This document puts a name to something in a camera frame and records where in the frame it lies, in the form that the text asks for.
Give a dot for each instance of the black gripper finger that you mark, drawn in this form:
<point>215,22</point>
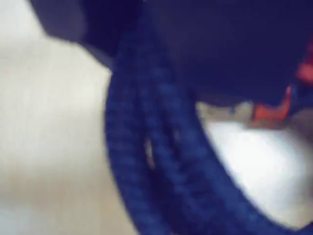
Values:
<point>232,49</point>
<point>80,22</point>

